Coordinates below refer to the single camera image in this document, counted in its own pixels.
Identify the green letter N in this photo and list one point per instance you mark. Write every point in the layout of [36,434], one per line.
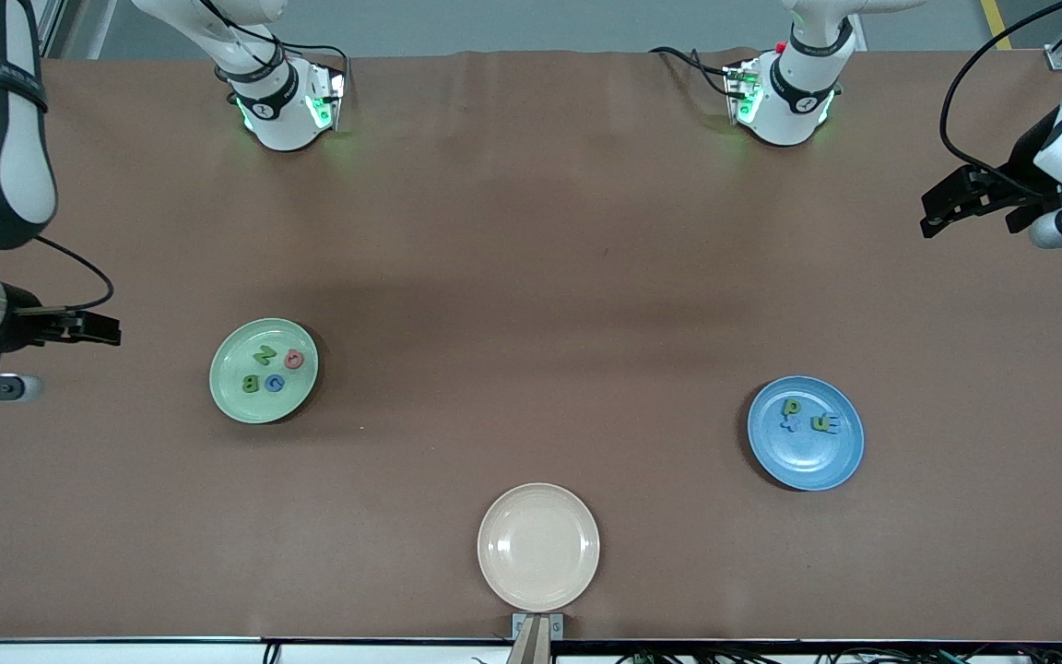
[265,355]
[817,425]

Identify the blue letter G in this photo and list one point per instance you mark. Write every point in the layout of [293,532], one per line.
[269,384]

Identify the beige plate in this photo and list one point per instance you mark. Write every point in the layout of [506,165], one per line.
[538,549]

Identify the brown table mat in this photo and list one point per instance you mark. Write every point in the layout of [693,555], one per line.
[531,231]

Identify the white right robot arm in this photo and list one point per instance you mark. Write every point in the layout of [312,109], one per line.
[277,111]

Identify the blue letter x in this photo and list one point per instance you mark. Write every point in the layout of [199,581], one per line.
[788,425]

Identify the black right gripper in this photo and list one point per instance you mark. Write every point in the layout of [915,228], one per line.
[22,323]

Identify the green letter p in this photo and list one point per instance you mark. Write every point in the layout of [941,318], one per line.
[786,408]

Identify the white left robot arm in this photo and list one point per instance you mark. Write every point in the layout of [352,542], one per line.
[794,101]

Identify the red letter O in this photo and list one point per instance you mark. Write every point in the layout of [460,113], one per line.
[288,359]

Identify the blue plate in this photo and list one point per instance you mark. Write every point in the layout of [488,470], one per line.
[808,461]

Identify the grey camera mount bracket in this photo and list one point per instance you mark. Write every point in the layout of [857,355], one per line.
[536,636]

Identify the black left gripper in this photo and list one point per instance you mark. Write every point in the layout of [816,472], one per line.
[1031,158]

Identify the green plate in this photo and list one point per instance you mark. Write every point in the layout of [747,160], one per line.
[264,406]

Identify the green letter B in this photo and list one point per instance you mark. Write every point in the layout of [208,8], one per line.
[251,383]

